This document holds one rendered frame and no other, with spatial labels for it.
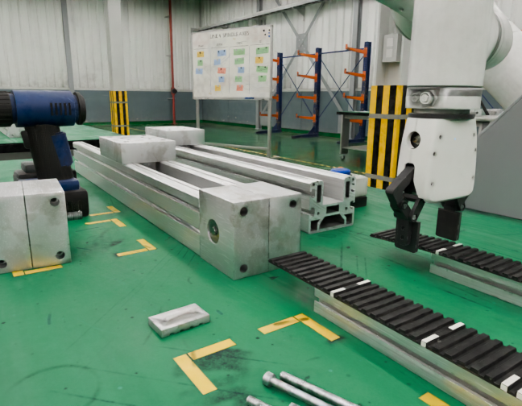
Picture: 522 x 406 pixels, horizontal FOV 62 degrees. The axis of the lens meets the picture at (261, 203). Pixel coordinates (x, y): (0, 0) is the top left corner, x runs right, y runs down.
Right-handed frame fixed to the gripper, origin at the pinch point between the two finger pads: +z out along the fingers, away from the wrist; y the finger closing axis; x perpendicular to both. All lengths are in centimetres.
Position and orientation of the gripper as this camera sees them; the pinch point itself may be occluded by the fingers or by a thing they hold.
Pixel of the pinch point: (428, 234)
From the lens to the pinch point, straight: 60.3
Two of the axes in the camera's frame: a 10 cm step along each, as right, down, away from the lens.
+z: -0.1, 9.7, 2.4
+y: 8.3, -1.2, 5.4
